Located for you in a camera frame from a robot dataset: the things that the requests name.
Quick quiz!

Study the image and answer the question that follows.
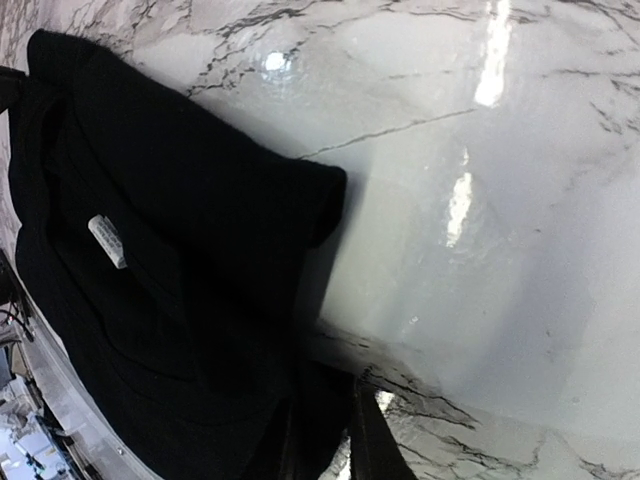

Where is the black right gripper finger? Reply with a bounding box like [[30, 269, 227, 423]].
[[348, 380, 417, 480]]

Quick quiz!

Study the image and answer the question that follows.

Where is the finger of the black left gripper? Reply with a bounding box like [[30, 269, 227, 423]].
[[0, 66, 27, 114]]

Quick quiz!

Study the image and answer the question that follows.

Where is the black garment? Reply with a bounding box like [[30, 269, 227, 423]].
[[9, 30, 350, 479]]

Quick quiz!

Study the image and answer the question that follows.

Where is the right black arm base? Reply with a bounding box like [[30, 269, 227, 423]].
[[1, 250, 35, 343]]

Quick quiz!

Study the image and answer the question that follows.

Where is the aluminium front frame rail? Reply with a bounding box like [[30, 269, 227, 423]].
[[17, 294, 159, 480]]

